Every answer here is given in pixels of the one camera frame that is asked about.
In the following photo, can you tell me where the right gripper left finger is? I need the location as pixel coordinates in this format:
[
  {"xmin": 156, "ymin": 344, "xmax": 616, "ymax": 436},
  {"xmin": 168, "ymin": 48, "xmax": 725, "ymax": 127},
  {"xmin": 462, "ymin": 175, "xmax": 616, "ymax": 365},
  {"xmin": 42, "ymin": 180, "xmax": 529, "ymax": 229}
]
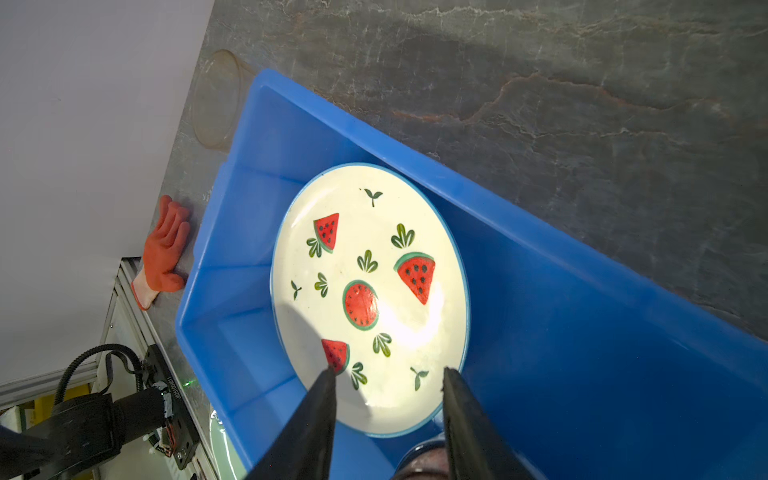
[{"xmin": 245, "ymin": 367, "xmax": 337, "ymax": 480}]

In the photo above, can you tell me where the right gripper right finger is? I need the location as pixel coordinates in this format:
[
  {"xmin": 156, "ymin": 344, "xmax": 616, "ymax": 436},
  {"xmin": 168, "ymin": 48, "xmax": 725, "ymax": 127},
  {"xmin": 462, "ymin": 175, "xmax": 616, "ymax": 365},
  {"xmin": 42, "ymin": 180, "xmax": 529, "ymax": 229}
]
[{"xmin": 442, "ymin": 367, "xmax": 534, "ymax": 479}]

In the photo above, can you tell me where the watermelon pattern plate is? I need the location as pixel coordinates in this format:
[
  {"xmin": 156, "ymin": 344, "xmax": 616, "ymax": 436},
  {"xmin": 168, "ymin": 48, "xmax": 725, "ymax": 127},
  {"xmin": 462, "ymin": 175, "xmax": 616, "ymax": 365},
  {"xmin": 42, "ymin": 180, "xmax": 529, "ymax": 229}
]
[{"xmin": 270, "ymin": 163, "xmax": 471, "ymax": 438}]

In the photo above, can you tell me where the green rimmed bottom plate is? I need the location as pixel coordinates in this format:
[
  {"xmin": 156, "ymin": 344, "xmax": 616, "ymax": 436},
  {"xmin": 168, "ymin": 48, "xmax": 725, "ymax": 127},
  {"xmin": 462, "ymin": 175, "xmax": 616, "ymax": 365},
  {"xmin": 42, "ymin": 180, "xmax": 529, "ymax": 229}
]
[{"xmin": 209, "ymin": 411, "xmax": 247, "ymax": 480}]

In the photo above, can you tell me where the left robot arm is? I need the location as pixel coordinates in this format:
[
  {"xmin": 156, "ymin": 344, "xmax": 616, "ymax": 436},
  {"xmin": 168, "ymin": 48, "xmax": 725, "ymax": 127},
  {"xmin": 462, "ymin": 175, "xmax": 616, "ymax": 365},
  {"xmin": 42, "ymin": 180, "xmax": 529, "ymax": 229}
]
[{"xmin": 1, "ymin": 343, "xmax": 201, "ymax": 479}]

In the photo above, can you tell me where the red work glove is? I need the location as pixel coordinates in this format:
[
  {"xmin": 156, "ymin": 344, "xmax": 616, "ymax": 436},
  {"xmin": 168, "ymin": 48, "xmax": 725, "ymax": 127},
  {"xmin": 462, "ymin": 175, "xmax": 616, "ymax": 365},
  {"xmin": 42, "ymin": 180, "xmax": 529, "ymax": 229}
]
[{"xmin": 131, "ymin": 195, "xmax": 190, "ymax": 311}]

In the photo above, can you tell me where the amber glass cup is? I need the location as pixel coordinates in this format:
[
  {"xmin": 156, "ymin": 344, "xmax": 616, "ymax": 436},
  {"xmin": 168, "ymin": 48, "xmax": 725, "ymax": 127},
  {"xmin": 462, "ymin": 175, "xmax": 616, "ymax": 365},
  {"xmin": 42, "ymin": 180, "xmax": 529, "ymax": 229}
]
[{"xmin": 191, "ymin": 49, "xmax": 256, "ymax": 153}]

